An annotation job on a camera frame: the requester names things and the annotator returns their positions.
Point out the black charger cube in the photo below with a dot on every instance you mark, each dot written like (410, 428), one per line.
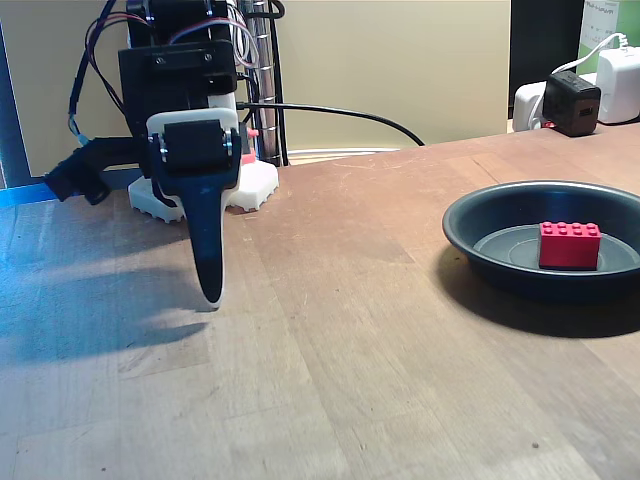
(570, 105)

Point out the black panel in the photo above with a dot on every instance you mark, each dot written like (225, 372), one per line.
(545, 40)

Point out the white power strip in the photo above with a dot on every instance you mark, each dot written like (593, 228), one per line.
(527, 107)

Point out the red lego block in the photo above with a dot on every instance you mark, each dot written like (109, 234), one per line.
(570, 250)

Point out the blue tape strip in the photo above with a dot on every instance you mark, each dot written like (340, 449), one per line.
(20, 196)

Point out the green and white box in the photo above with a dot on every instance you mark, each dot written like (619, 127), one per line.
(607, 20)

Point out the white power adapter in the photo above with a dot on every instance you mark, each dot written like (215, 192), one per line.
(620, 85)

